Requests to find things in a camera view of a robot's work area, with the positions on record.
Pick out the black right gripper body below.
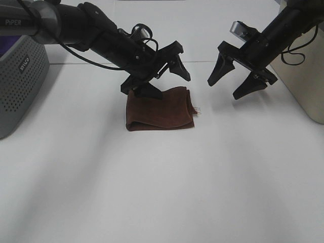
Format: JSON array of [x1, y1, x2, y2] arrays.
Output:
[[218, 19, 278, 85]]

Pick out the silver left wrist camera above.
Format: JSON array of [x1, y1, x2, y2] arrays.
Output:
[[130, 23, 152, 41]]

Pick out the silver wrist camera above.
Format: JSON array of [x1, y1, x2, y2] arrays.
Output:
[[130, 23, 152, 41], [230, 21, 258, 42]]

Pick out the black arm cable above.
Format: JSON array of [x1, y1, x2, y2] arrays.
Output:
[[280, 22, 320, 66], [25, 0, 160, 70]]

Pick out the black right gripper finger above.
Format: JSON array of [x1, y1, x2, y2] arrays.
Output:
[[233, 72, 266, 100], [208, 52, 234, 86]]

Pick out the brown towel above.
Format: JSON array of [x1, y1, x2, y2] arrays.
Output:
[[126, 87, 197, 132]]

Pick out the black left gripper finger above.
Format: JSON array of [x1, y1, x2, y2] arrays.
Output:
[[134, 83, 163, 99], [169, 55, 191, 82]]

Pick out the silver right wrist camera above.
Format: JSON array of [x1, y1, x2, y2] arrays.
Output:
[[230, 21, 258, 42]]

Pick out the purple cloth in basket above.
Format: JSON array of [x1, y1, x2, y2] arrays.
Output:
[[1, 36, 22, 61]]

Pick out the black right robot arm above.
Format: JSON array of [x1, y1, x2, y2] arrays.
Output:
[[208, 1, 323, 100]]

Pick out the beige storage bin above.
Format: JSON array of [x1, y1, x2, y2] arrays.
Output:
[[270, 23, 323, 124]]

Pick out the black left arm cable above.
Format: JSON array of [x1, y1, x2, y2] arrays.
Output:
[[25, 0, 160, 70]]

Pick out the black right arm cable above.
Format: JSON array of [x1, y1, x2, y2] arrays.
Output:
[[280, 22, 320, 66]]

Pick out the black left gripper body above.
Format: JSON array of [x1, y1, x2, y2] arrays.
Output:
[[91, 26, 183, 94]]

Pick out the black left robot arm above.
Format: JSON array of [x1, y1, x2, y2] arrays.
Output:
[[1, 1, 190, 99]]

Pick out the grey perforated laundry basket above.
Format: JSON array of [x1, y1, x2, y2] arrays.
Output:
[[1, 36, 50, 139]]

